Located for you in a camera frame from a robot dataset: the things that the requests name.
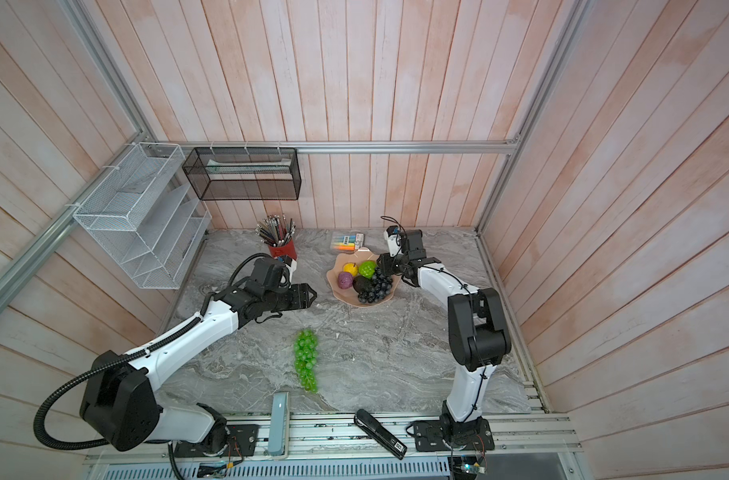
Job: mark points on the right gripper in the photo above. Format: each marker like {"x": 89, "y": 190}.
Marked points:
{"x": 386, "y": 263}

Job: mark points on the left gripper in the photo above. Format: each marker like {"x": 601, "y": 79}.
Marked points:
{"x": 300, "y": 298}

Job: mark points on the black grape bunch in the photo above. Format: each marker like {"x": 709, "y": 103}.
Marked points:
{"x": 382, "y": 286}

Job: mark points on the green bumpy fake fruit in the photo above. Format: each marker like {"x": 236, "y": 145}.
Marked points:
{"x": 367, "y": 269}

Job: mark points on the dark fake avocado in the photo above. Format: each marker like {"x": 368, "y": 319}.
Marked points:
{"x": 362, "y": 284}

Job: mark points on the yellow fake lemon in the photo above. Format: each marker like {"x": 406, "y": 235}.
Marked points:
{"x": 351, "y": 268}

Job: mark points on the purple fake fruit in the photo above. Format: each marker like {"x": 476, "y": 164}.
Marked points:
{"x": 345, "y": 280}

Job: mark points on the green grape bunch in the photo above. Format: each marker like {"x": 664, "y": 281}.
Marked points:
{"x": 305, "y": 358}

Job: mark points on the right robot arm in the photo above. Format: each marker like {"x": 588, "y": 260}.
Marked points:
{"x": 478, "y": 334}

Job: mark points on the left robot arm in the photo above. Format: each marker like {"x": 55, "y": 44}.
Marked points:
{"x": 120, "y": 401}

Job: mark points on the pink scalloped fruit bowl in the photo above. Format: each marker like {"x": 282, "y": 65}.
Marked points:
{"x": 350, "y": 296}

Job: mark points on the red pen cup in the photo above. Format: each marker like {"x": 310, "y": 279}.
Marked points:
{"x": 286, "y": 250}

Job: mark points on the pack of coloured markers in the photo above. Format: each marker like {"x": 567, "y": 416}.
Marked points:
{"x": 347, "y": 242}

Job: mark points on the pens in cup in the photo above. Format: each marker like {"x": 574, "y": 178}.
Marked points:
{"x": 276, "y": 230}

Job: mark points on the light blue flat device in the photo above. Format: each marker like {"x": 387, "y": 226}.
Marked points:
{"x": 279, "y": 438}

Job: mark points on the black stapler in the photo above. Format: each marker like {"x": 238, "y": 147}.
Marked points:
{"x": 377, "y": 432}

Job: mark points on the green circuit board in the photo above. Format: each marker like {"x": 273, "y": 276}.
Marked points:
{"x": 466, "y": 467}

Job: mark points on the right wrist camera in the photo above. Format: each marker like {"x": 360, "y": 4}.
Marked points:
{"x": 392, "y": 236}

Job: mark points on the black mesh wall basket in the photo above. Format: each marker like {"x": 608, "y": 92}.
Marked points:
{"x": 244, "y": 173}

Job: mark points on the white mesh wall organizer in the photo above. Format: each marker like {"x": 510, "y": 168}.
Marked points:
{"x": 148, "y": 223}

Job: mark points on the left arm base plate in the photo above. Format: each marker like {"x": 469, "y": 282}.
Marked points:
{"x": 234, "y": 441}

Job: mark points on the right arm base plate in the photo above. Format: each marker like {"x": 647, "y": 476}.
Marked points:
{"x": 447, "y": 435}

